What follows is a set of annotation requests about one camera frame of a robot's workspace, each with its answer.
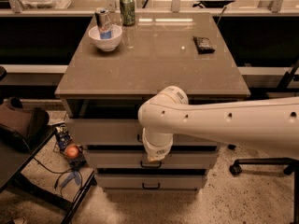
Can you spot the black office chair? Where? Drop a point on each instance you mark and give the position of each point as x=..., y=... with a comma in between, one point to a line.
x=291, y=167

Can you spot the blue chip bag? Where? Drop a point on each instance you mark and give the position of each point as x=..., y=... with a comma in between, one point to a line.
x=62, y=136

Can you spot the red apple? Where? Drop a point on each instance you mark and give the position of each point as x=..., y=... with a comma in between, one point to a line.
x=72, y=152

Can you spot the black side table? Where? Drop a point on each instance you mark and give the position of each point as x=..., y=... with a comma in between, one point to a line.
x=12, y=161

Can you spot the brown bag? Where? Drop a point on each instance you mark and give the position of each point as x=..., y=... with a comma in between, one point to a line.
x=21, y=128

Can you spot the grey middle drawer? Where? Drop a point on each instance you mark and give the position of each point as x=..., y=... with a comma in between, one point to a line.
x=139, y=159

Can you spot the grey bottom drawer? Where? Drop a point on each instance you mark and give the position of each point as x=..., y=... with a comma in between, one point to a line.
x=150, y=181

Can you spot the black snack packet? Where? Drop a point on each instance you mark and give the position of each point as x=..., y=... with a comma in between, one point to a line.
x=203, y=45

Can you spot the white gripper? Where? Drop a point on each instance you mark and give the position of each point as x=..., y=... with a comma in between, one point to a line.
x=158, y=149

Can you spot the grey drawer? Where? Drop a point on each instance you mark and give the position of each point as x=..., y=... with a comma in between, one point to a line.
x=150, y=181
x=139, y=159
x=105, y=132

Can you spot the grey drawer cabinet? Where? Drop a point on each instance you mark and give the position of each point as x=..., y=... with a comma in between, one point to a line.
x=157, y=52

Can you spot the green soda can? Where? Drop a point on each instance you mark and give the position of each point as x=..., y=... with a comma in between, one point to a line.
x=127, y=8

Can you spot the silver blue can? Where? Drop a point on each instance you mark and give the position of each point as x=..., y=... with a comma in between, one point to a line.
x=103, y=22

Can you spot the white ceramic bowl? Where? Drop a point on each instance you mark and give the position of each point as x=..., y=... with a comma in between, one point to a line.
x=106, y=44

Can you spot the grey top drawer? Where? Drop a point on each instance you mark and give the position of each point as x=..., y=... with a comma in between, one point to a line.
x=105, y=132

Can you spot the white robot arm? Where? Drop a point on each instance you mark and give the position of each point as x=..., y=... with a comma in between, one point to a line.
x=271, y=125

